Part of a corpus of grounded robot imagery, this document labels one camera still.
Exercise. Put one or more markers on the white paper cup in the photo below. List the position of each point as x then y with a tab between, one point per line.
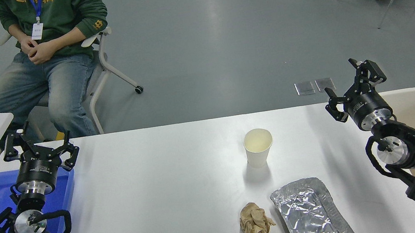
258	150

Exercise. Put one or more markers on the white wheeled office chair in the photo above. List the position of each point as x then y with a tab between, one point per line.
102	58

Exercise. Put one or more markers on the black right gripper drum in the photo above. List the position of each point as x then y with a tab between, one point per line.
366	104

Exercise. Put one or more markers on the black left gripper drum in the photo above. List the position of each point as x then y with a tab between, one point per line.
35	171

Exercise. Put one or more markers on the silver foil tray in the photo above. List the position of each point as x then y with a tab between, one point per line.
305	209

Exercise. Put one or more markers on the tan paper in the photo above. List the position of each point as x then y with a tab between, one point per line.
256	225

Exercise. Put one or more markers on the silver floor plate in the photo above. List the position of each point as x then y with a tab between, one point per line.
325	84
304	88

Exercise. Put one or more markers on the person's right hand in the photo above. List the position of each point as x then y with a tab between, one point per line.
28	44

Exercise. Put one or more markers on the person's left hand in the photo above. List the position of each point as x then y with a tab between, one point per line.
43	53

